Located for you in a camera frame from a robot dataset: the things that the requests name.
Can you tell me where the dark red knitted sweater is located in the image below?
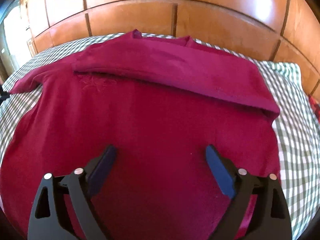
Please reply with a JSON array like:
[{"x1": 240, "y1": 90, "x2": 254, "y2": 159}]
[{"x1": 1, "y1": 31, "x2": 280, "y2": 239}]

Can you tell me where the green white checkered bed cover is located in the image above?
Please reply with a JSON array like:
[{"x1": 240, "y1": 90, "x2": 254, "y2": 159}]
[{"x1": 1, "y1": 33, "x2": 319, "y2": 239}]

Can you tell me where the multicolour checkered pillow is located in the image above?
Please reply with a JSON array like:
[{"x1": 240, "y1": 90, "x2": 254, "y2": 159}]
[{"x1": 308, "y1": 95, "x2": 320, "y2": 122}]

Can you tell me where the window with dark frame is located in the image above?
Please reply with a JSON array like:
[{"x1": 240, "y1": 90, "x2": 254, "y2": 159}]
[{"x1": 1, "y1": 1, "x2": 33, "y2": 79}]

